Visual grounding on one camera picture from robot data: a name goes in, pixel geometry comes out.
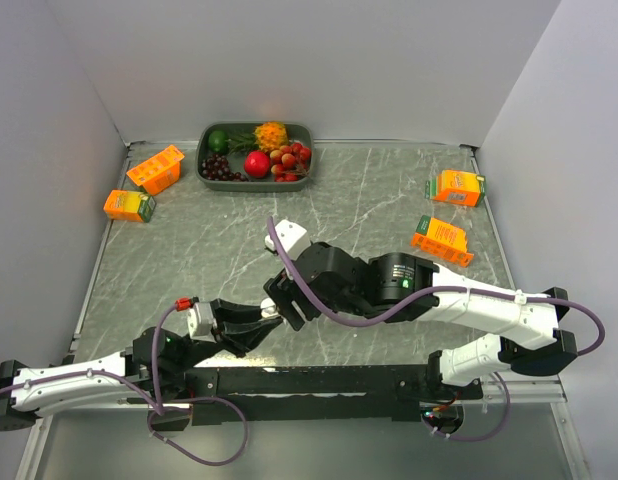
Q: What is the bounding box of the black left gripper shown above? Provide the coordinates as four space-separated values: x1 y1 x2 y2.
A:
171 297 283 374

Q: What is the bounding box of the white earbud charging case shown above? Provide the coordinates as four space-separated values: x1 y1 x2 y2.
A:
260 298 280 319

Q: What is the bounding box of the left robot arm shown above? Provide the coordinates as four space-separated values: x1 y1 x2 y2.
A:
0 297 284 431

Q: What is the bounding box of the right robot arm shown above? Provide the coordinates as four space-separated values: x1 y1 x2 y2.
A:
264 242 578 399

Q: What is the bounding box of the red lychee bunch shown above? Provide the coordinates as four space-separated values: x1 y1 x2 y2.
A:
269 142 313 182

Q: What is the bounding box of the red apple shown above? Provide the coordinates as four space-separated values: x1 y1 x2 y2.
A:
244 151 271 179

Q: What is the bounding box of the dark grape bunch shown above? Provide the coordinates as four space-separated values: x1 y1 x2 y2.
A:
199 153 247 182

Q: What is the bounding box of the orange green box left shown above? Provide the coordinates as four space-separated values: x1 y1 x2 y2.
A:
103 190 156 223

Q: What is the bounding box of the green leafy sprig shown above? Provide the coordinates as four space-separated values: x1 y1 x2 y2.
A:
227 131 260 153

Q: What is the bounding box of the orange box back left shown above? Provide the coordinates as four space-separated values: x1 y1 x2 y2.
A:
126 145 185 196

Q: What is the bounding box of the grey-green fruit tray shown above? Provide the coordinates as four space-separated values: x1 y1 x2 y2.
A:
195 121 317 193

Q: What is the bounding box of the green lime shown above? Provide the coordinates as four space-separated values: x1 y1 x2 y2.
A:
207 130 229 154

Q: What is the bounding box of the orange box back right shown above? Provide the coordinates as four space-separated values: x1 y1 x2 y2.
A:
425 170 486 207

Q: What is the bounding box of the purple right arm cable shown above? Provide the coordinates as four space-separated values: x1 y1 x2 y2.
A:
266 215 607 444

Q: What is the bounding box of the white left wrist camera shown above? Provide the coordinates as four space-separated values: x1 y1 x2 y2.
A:
175 297 217 340

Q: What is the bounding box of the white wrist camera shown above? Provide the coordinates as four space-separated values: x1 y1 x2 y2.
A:
274 219 312 261
175 297 217 340

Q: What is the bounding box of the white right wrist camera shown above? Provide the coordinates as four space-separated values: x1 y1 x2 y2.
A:
274 219 312 261

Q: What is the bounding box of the aluminium frame rail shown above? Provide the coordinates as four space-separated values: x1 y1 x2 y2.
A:
482 380 567 404

